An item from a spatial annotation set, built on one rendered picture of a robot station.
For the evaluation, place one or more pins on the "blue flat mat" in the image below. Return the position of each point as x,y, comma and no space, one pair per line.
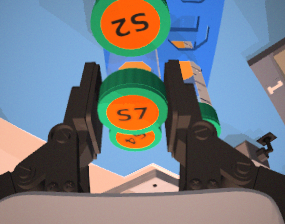
44,45

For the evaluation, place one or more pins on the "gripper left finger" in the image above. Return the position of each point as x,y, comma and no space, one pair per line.
56,165

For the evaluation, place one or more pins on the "blue tube rack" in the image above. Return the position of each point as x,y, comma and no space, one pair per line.
185,29

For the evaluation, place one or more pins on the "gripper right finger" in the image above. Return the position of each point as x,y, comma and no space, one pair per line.
206,161

